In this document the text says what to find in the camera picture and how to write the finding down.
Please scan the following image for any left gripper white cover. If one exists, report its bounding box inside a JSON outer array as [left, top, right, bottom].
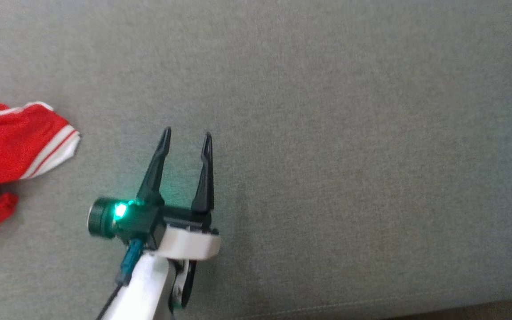
[[88, 127, 221, 261]]

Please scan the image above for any red white basketball jersey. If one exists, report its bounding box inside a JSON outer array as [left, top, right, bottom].
[[0, 47, 81, 239]]

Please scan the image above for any large grey sofa seat cushion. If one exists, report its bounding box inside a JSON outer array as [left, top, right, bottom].
[[0, 0, 512, 320]]

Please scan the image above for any black cable with teal plug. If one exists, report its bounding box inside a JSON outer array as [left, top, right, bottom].
[[95, 239, 144, 320]]

